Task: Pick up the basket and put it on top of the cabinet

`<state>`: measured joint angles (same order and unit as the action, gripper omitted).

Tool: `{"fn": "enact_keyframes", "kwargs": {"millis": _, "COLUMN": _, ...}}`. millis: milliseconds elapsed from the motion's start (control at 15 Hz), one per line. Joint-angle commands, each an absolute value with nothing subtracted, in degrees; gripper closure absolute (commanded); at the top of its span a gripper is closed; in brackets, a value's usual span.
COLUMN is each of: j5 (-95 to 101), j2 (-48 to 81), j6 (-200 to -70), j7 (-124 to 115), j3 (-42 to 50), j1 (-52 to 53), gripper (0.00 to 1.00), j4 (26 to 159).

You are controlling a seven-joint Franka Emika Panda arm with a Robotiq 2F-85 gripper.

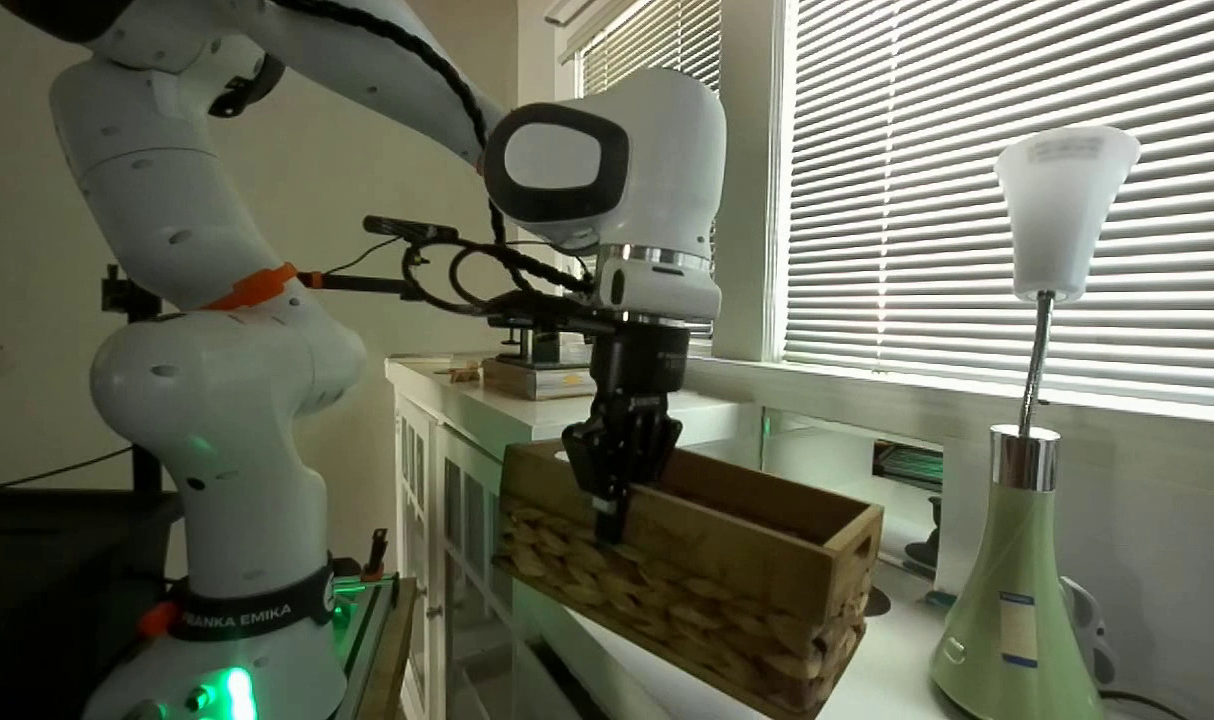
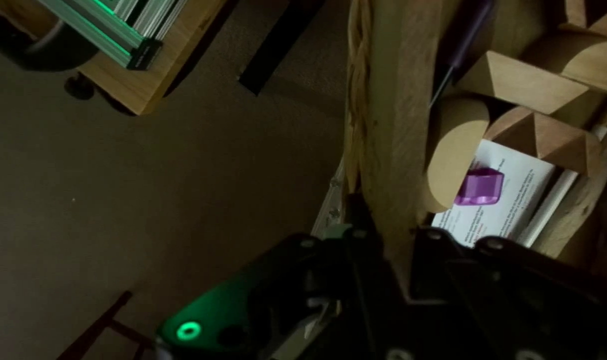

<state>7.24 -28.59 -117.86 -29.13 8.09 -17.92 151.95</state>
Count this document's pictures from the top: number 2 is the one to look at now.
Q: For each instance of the triangular wooden block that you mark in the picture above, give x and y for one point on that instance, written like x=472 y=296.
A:
x=548 y=140
x=518 y=82

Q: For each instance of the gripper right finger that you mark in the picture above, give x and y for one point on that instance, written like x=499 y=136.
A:
x=508 y=300

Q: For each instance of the half-round wooden block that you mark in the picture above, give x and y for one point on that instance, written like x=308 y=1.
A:
x=583 y=60
x=453 y=150

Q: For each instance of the purple plastic block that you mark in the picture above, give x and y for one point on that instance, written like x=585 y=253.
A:
x=479 y=187

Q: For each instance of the white rod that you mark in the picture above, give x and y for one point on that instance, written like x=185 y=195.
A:
x=553 y=202

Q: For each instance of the dark wooden frame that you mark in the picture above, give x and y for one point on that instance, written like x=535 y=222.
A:
x=103 y=325

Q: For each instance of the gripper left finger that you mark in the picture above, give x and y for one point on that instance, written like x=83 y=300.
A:
x=263 y=300

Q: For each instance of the black bar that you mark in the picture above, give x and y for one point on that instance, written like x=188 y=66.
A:
x=278 y=47

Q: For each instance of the white printed paper card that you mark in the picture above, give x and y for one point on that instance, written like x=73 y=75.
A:
x=513 y=210

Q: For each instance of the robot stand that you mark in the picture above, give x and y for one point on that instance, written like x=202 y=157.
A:
x=148 y=70

